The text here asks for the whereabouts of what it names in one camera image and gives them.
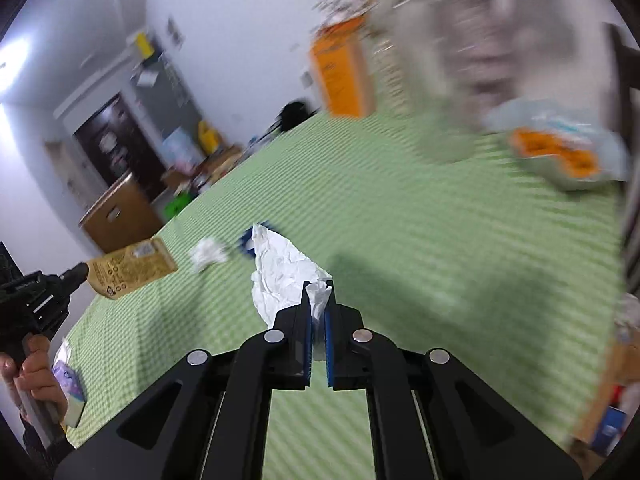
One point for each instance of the ceiling light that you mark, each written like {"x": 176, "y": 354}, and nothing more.
{"x": 12, "y": 65}

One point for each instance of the small crumpled tissue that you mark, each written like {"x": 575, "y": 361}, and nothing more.
{"x": 207, "y": 254}

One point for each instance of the orange box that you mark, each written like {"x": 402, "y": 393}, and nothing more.
{"x": 340, "y": 75}

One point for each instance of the green checked tablecloth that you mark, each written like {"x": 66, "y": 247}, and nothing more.
{"x": 400, "y": 260}

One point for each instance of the pile of small oranges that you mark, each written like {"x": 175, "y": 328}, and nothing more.
{"x": 535, "y": 142}

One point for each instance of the blue box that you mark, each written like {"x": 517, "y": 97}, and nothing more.
{"x": 607, "y": 427}

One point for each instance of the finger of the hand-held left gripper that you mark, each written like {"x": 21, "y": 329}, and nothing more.
{"x": 75, "y": 275}

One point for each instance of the green plastic object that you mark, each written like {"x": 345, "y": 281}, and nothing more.
{"x": 177, "y": 206}

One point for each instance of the yellow box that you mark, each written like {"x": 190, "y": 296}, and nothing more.
{"x": 142, "y": 45}

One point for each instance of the person's left hand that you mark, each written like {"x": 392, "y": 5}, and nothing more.
{"x": 37, "y": 380}

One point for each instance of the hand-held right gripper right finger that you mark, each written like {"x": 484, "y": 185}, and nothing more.
{"x": 327, "y": 345}

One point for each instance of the person's left forearm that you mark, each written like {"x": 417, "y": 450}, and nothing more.
{"x": 42, "y": 445}

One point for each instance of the grey refrigerator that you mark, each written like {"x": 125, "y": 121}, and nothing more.
{"x": 170, "y": 90}

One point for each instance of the brown paper packet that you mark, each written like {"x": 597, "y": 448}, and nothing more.
{"x": 130, "y": 267}

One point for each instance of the yellow bag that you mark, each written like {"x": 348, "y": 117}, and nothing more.
{"x": 207, "y": 137}

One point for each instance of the purple tissue pack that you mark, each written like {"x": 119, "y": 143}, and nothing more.
{"x": 70, "y": 380}

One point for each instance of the blue striped bag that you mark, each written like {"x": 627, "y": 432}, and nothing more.
{"x": 177, "y": 147}

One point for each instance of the white blue wrapper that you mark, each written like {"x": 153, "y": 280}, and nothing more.
{"x": 570, "y": 125}

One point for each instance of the white paper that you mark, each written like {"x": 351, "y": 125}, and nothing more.
{"x": 280, "y": 270}

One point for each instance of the wall vent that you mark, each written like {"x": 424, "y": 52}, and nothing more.
{"x": 174, "y": 34}

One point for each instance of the pale green wavy bowl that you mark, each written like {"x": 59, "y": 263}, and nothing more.
{"x": 550, "y": 174}

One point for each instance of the black rounded object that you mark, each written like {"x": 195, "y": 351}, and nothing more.
{"x": 295, "y": 117}

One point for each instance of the cardboard box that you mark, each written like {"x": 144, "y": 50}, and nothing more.
{"x": 600, "y": 390}

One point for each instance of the dark wooden chair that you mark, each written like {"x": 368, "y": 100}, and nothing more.
{"x": 625, "y": 110}

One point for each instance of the dark entrance door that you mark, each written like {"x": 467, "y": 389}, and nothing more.
{"x": 115, "y": 135}

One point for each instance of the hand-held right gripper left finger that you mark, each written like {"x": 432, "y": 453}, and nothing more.
{"x": 306, "y": 340}

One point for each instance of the purple glass vase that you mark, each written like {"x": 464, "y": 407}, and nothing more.
{"x": 490, "y": 60}

